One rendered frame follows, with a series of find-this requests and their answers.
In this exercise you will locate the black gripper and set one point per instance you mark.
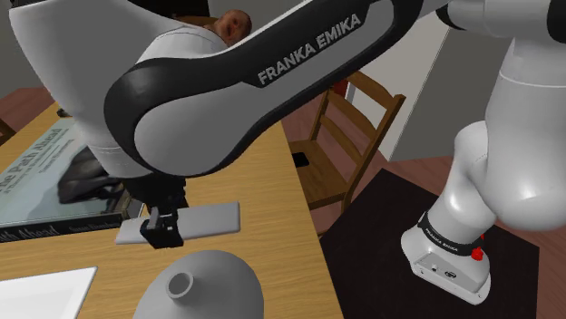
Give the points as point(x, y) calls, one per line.
point(155, 190)

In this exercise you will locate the small black box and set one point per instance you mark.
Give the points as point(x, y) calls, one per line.
point(300, 159)

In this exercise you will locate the flat white rectangular tablet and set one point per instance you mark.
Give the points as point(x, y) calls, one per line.
point(40, 293)

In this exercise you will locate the grey cone-shaped vase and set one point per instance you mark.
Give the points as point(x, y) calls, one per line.
point(216, 287)

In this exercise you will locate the large grey-green hardcover book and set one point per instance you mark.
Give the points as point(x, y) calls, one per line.
point(31, 185)

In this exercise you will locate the black robot stand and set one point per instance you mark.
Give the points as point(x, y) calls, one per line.
point(371, 265)

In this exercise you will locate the light wooden table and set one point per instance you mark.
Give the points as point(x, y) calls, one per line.
point(269, 190)

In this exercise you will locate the flat grey rectangular bar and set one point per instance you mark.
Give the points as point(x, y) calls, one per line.
point(208, 218)

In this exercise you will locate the wooden slat-back chair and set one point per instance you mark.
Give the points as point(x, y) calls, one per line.
point(323, 172)

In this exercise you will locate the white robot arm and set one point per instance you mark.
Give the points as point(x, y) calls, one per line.
point(208, 110)

